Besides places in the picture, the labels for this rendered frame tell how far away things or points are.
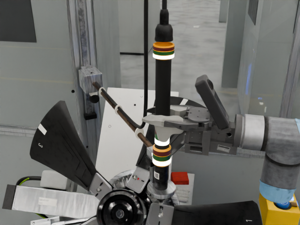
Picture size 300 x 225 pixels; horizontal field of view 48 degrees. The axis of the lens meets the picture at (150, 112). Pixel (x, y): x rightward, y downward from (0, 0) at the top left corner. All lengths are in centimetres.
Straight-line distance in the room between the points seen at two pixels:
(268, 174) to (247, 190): 95
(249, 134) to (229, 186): 101
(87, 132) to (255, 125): 93
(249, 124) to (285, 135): 7
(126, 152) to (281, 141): 59
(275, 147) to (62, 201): 65
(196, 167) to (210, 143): 91
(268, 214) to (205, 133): 53
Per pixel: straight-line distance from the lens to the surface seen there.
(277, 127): 72
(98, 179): 92
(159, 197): 82
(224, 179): 168
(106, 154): 117
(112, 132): 118
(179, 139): 88
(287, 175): 77
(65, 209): 108
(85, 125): 149
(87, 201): 106
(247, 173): 167
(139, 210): 85
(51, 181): 114
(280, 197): 80
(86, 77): 127
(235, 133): 71
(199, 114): 73
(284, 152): 74
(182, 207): 93
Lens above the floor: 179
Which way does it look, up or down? 25 degrees down
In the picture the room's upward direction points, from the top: straight up
